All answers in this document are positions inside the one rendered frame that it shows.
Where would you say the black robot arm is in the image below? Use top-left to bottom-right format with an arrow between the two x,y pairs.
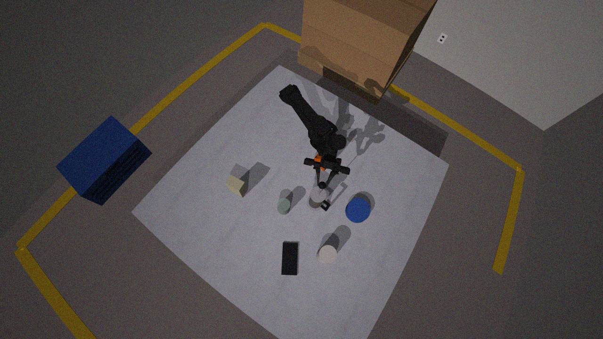
279,84 -> 346,170

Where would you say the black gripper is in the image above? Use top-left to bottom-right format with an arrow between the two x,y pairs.
304,148 -> 350,188

